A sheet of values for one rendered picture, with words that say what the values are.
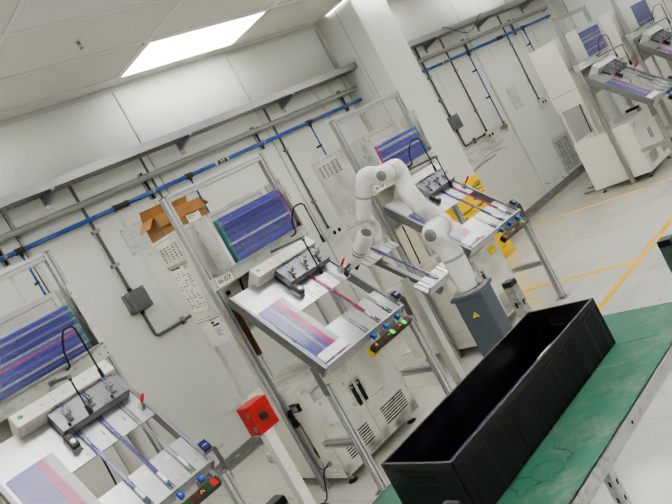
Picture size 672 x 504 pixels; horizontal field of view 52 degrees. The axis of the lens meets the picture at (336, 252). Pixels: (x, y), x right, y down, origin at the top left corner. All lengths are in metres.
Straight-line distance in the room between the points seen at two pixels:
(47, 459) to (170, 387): 2.12
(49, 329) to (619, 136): 6.01
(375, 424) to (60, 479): 1.80
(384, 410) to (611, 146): 4.57
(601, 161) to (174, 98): 4.51
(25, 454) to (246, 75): 4.13
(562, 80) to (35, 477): 6.34
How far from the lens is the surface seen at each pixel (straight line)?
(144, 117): 5.77
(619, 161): 7.87
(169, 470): 3.17
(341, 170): 4.92
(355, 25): 6.97
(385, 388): 4.21
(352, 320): 3.82
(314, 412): 3.87
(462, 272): 3.58
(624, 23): 9.03
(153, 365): 5.23
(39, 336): 3.43
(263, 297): 3.89
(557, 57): 7.82
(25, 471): 3.26
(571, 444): 1.29
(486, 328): 3.63
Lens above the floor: 1.54
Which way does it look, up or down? 5 degrees down
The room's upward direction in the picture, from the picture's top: 29 degrees counter-clockwise
